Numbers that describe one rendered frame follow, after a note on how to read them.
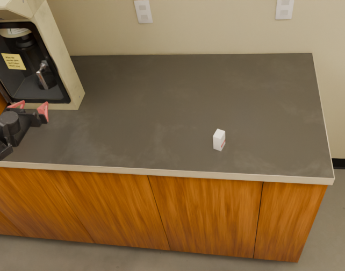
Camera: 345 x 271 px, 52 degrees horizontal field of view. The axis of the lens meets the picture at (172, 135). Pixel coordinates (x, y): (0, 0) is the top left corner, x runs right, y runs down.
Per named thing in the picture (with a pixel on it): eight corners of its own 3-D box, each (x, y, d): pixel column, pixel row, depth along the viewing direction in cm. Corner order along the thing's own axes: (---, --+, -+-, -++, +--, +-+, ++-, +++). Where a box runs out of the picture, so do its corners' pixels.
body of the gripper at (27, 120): (9, 109, 127) (0, 123, 122) (36, 111, 125) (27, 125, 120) (17, 122, 131) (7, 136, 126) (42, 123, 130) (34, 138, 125)
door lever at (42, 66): (54, 81, 144) (48, 81, 145) (44, 63, 137) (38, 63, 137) (49, 90, 141) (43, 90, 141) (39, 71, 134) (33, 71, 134)
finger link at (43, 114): (32, 94, 131) (21, 112, 125) (50, 95, 130) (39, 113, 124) (38, 108, 136) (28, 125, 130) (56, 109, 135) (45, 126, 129)
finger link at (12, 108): (15, 94, 132) (3, 111, 126) (33, 94, 131) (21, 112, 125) (22, 107, 137) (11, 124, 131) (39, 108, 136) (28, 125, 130)
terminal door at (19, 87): (9, 101, 159) (-42, 23, 129) (72, 102, 154) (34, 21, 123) (9, 102, 159) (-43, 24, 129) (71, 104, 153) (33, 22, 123)
